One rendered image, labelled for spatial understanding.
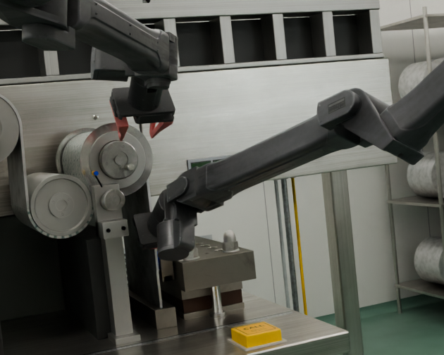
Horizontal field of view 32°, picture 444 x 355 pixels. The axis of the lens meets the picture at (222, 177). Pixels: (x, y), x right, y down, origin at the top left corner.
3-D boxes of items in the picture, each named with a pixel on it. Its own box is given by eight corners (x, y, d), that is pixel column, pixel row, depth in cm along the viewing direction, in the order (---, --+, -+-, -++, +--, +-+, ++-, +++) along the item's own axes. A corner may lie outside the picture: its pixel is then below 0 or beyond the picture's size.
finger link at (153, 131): (167, 148, 141) (176, 113, 134) (130, 151, 139) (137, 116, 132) (157, 121, 145) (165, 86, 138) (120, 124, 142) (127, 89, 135)
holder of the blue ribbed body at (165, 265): (162, 282, 157) (160, 258, 156) (132, 268, 178) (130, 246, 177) (177, 279, 158) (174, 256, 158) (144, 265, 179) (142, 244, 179)
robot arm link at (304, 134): (397, 105, 116) (352, 79, 109) (401, 139, 114) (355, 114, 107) (208, 189, 145) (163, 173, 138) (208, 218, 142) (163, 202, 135)
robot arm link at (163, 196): (189, 186, 142) (159, 184, 141) (191, 219, 139) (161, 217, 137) (180, 203, 148) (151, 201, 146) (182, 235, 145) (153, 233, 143)
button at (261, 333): (247, 349, 134) (245, 336, 134) (231, 341, 140) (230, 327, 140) (282, 341, 137) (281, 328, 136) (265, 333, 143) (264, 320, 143)
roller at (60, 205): (34, 240, 145) (26, 177, 145) (15, 229, 169) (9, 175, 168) (95, 231, 150) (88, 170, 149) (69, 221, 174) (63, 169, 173)
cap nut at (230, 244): (226, 253, 159) (224, 232, 159) (219, 251, 163) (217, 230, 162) (242, 250, 161) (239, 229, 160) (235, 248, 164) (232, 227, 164)
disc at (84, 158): (79, 197, 149) (79, 121, 148) (79, 197, 149) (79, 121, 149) (153, 196, 154) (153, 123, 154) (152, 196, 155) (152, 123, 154)
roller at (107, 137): (89, 189, 149) (89, 129, 149) (63, 185, 173) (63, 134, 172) (145, 188, 153) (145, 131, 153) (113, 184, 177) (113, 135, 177)
